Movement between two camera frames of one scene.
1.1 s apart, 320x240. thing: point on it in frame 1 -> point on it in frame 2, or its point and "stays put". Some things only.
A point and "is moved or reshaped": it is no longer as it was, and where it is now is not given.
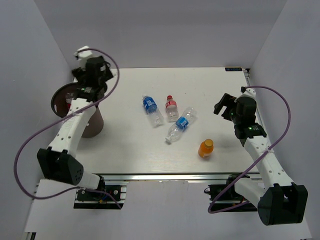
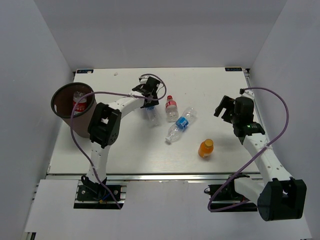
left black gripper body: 82,79 -> 154,95
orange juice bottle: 206,148 stays put
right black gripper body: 236,119 stays put
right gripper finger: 229,101 stays put
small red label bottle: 171,109 stays put
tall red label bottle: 69,97 is moved or reshaped
